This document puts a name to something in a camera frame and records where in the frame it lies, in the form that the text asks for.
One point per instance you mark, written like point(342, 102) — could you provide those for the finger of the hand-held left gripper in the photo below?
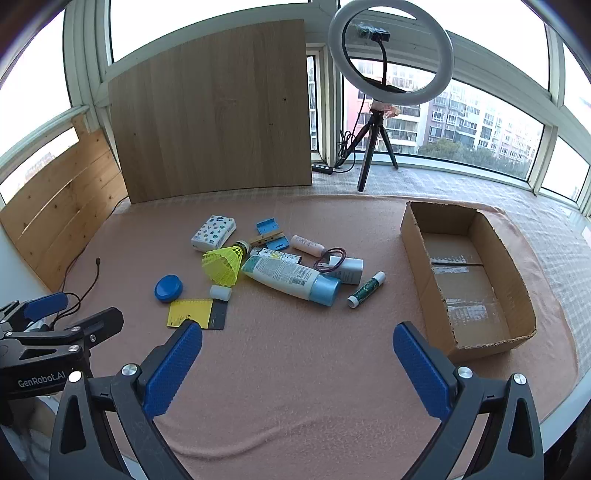
point(101, 321)
point(46, 304)

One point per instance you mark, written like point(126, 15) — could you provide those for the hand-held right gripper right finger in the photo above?
point(420, 369)

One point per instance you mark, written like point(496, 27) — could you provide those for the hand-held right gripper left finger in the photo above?
point(173, 369)

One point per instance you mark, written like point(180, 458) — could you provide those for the yellow plastic card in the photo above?
point(189, 314)

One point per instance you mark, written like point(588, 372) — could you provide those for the dark grey card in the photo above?
point(219, 316)

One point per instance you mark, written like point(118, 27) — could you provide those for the blue round lid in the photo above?
point(168, 288)

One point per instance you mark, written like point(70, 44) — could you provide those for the small white cylinder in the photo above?
point(220, 292)

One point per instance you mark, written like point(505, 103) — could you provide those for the green glue stick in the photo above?
point(367, 289)

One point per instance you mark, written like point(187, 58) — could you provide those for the brown cardboard box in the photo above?
point(461, 277)

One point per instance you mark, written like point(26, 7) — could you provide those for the yellow shuttlecock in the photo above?
point(224, 265)

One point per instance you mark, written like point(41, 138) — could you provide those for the white wall charger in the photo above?
point(351, 270)

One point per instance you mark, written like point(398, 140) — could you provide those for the patterned tissue pack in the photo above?
point(212, 233)

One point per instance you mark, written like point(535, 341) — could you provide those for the white tube with blue cap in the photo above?
point(286, 277)

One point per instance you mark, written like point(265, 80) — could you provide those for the white patterned lighter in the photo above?
point(277, 256)

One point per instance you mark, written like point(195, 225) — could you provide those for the wooden clothespin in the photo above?
point(263, 240)

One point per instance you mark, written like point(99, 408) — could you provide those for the blue plastic bracket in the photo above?
point(267, 227)

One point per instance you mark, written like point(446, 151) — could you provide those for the small pink bottle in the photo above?
point(304, 243)

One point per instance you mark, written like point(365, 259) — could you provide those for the pine plank panel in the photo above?
point(60, 207)

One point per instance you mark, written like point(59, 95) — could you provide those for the black tripod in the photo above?
point(369, 152)

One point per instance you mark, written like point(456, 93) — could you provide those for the black power strip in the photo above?
point(322, 169)

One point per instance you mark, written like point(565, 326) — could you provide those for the large wooden board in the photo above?
point(207, 115)

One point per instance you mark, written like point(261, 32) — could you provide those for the pink tape wrap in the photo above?
point(383, 109)

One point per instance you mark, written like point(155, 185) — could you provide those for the black gooseneck phone holder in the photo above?
point(371, 31)

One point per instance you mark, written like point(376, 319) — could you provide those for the white window frame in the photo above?
point(85, 69)

